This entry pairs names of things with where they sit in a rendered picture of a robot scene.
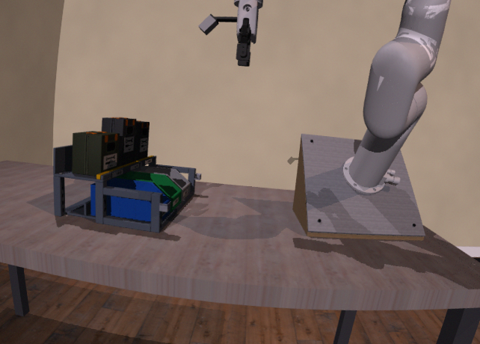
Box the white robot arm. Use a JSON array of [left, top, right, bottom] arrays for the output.
[[342, 0, 451, 194]]

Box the grey metal shelf rack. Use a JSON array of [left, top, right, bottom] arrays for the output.
[[53, 145, 201, 233]]

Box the green bin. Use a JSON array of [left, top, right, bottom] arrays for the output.
[[115, 171, 182, 212]]

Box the orange flat bar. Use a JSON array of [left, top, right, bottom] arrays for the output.
[[96, 156, 153, 179]]

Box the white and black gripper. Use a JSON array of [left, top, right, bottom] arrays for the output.
[[234, 0, 263, 67]]

